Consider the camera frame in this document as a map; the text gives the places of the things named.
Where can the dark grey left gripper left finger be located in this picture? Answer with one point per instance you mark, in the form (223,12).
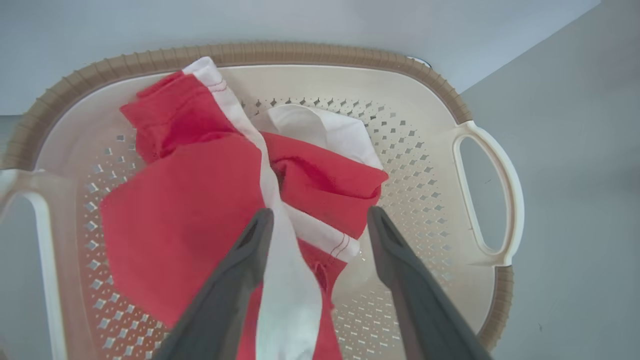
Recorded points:
(220,305)

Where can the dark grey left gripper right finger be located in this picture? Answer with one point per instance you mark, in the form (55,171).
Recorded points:
(425,310)

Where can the red and white garment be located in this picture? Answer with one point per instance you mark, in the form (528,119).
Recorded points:
(190,215)

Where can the cream perforated laundry basket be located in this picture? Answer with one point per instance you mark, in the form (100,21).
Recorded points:
(430,165)

